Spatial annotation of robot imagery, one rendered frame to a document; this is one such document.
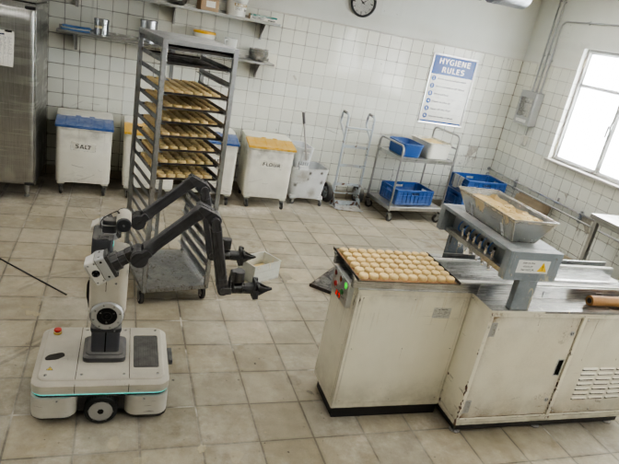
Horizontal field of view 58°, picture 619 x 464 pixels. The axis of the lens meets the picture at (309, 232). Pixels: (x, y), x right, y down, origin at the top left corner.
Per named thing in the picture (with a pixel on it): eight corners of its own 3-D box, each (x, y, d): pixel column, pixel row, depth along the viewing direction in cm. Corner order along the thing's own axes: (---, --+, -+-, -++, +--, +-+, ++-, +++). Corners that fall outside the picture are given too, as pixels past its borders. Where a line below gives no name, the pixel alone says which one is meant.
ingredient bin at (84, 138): (52, 194, 560) (54, 119, 534) (56, 175, 615) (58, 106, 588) (110, 198, 580) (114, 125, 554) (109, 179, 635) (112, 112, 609)
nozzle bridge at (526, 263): (472, 255, 366) (487, 206, 354) (543, 311, 302) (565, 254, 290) (428, 252, 355) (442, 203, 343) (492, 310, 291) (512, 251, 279)
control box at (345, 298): (335, 286, 316) (341, 264, 311) (350, 307, 295) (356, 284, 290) (330, 286, 315) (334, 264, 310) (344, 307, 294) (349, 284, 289)
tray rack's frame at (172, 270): (208, 297, 414) (241, 50, 352) (138, 304, 388) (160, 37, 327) (183, 261, 465) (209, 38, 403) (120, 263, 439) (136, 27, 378)
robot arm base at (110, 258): (116, 270, 260) (103, 249, 255) (133, 262, 261) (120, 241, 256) (115, 278, 253) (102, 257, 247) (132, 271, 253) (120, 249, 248)
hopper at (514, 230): (492, 211, 346) (498, 190, 341) (551, 248, 297) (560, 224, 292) (451, 207, 337) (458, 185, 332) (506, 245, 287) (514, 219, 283)
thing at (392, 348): (411, 380, 367) (447, 257, 337) (435, 415, 337) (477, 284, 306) (309, 383, 345) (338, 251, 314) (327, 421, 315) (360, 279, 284)
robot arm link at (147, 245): (204, 193, 258) (206, 202, 249) (221, 214, 265) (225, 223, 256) (125, 249, 259) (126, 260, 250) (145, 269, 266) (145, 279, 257)
